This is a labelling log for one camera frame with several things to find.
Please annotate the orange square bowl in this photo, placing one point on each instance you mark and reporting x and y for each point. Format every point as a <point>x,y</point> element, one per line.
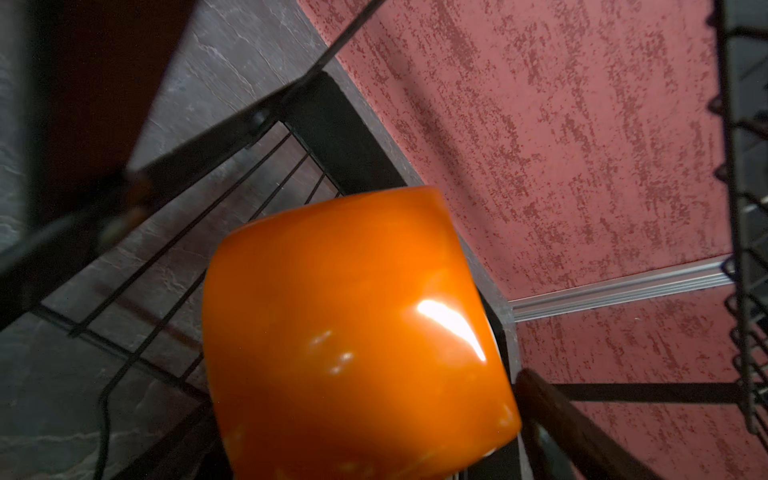
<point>346,339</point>

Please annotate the black wire dish rack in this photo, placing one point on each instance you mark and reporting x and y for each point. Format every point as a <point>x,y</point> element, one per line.
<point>572,143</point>

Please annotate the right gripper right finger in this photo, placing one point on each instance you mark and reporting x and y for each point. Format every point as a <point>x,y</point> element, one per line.
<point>560,440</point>

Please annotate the right corner aluminium profile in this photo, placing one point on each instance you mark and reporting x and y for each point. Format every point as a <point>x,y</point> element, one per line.
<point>667,281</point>

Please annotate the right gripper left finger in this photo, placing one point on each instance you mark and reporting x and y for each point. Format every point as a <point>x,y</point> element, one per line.
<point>191,450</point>

